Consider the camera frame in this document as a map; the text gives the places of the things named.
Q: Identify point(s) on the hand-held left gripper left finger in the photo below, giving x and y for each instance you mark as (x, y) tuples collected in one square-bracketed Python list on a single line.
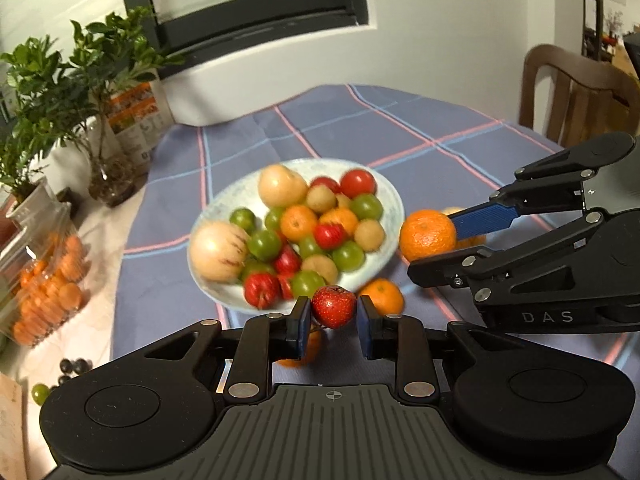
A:
[(301, 327)]

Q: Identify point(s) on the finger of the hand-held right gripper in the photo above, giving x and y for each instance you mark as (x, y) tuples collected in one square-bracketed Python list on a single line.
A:
[(450, 267), (482, 220)]

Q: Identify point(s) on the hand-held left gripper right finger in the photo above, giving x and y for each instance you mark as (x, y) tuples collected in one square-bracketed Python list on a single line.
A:
[(366, 327)]

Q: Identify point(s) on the small red wax apple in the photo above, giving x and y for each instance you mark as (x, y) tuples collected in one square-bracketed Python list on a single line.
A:
[(330, 235), (287, 260), (334, 305), (285, 287), (260, 290)]

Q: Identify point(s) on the tan longan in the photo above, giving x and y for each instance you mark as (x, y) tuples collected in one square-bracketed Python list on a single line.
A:
[(369, 234), (320, 266), (344, 201), (321, 199)]

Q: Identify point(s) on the cluster of green tomatoes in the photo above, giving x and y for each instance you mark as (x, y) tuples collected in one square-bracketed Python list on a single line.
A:
[(366, 206)]

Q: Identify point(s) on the striped pepino melon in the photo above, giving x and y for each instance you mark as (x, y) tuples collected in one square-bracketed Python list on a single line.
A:
[(217, 252)]

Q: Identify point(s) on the red tomato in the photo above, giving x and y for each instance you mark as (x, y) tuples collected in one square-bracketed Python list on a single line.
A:
[(357, 182), (322, 182)]

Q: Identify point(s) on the white blue patterned plate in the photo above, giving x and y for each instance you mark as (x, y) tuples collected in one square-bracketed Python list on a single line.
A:
[(220, 205)]

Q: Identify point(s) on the blue plaid tablecloth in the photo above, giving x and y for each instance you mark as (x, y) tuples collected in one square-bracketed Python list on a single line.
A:
[(350, 120)]

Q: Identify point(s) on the brown wooden chair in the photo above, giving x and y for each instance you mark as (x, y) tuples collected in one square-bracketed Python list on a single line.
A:
[(550, 60)]

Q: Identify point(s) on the glass vase with plant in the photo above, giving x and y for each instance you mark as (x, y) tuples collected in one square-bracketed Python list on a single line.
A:
[(112, 182)]

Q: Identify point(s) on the pile of small kumquats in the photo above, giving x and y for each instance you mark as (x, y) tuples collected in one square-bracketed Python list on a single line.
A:
[(55, 290)]

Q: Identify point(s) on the printed leaflet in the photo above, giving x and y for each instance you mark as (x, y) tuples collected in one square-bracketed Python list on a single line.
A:
[(135, 130)]

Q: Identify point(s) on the small brown pot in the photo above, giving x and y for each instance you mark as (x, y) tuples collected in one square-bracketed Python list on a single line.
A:
[(67, 200)]

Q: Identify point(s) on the small green tomato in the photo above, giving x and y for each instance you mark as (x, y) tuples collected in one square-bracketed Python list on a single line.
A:
[(40, 392)]

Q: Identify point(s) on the clear plastic clamshell box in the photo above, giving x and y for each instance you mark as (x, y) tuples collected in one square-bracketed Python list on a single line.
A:
[(30, 245)]

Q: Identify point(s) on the potted plant white pot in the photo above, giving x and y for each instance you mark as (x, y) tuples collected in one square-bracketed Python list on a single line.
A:
[(32, 205)]

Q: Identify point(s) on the tissue paper pack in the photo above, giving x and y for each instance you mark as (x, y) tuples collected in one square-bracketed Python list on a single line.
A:
[(10, 420)]

